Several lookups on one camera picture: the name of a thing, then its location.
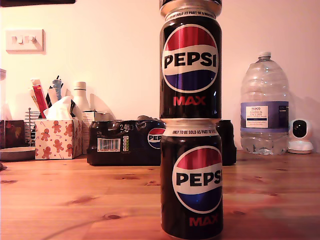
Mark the small brown carton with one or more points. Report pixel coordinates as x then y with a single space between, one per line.
101 117

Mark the grey shallow dish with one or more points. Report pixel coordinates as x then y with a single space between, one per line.
17 153

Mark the small dark object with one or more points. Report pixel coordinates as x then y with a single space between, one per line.
3 167

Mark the gingerbread print tissue box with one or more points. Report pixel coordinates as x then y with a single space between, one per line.
57 150

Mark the small white printed carton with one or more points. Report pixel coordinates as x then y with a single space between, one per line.
87 120

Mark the small white round camera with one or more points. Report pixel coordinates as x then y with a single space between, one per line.
300 147

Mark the white black-striped packet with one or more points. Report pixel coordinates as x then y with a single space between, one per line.
52 96

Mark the black Pepsi Max can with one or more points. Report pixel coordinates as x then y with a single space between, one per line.
192 160
190 37
190 2

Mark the dark reddish wooden box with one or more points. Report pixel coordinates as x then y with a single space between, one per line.
15 133

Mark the shrink-wrapped Pepsi can multipack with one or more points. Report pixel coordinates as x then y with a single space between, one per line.
112 157

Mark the large clear water bottle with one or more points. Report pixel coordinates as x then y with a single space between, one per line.
265 87

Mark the white bottle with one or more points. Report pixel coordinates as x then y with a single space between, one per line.
80 97

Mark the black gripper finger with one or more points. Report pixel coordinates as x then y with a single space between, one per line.
25 2

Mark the white wall switch plate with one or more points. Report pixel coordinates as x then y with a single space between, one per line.
25 47

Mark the white paper tissue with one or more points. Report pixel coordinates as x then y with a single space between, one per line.
60 110

